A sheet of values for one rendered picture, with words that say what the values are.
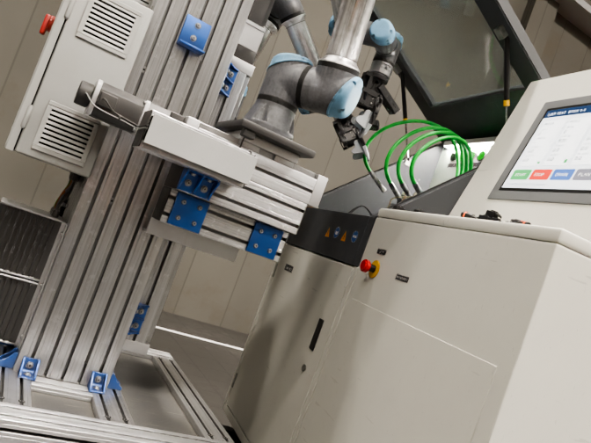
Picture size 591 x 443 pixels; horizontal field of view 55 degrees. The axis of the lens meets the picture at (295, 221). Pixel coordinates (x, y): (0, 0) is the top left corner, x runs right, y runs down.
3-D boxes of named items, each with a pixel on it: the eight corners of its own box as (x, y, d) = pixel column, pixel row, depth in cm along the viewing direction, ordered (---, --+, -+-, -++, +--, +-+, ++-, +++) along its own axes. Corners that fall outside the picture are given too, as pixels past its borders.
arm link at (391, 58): (380, 25, 188) (384, 38, 196) (369, 56, 188) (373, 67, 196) (403, 31, 186) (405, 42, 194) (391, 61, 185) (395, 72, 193)
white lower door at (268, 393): (224, 402, 228) (283, 242, 231) (229, 403, 229) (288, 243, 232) (272, 484, 167) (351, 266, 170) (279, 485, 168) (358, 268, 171)
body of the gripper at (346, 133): (344, 152, 226) (333, 127, 230) (364, 144, 226) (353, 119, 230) (343, 143, 219) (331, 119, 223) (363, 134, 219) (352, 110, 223)
